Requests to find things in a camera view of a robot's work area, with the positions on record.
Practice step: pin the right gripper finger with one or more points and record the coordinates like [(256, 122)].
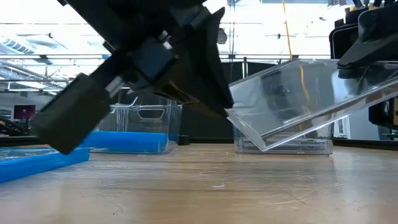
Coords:
[(373, 54)]

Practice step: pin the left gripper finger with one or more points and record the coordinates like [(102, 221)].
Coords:
[(205, 68)]

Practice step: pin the pile of blue packets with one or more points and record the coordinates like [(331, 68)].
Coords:
[(124, 136), (124, 147)]

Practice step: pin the dark red monitor screen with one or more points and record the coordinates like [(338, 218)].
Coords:
[(24, 111)]

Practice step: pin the clear plastic bin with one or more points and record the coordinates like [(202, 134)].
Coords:
[(174, 118), (331, 140)]

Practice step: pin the black curtain partition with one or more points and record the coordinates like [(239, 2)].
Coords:
[(205, 127)]

